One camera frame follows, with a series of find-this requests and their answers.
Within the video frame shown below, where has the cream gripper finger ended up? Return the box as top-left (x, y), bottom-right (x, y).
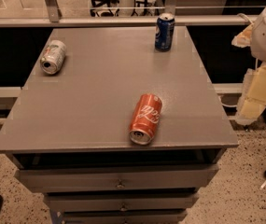
top-left (231, 24), bottom-right (253, 48)
top-left (235, 63), bottom-right (266, 125)

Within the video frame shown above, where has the blue pepsi can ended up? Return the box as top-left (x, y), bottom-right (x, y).
top-left (155, 13), bottom-right (175, 51)

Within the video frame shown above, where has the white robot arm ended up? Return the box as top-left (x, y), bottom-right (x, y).
top-left (231, 8), bottom-right (266, 125)

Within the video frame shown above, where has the red coca-cola can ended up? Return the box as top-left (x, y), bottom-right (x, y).
top-left (129, 93), bottom-right (162, 145)

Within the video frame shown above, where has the white green 7up can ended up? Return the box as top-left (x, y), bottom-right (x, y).
top-left (40, 40), bottom-right (66, 75)

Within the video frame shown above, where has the grey top drawer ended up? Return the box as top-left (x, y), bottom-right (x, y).
top-left (15, 164), bottom-right (218, 193)

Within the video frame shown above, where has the grey drawer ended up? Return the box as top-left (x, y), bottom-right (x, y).
top-left (15, 164), bottom-right (218, 193)
top-left (63, 209), bottom-right (187, 224)
top-left (44, 192), bottom-right (198, 212)

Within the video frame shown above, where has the black office chair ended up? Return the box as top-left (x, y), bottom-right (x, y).
top-left (90, 0), bottom-right (119, 17)

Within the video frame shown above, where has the grey middle drawer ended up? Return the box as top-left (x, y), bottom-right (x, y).
top-left (44, 192), bottom-right (198, 212)

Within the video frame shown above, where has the grey bottom drawer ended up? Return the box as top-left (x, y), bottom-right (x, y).
top-left (63, 209), bottom-right (187, 224)

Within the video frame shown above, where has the white cable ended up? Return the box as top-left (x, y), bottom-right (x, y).
top-left (219, 95), bottom-right (240, 108)

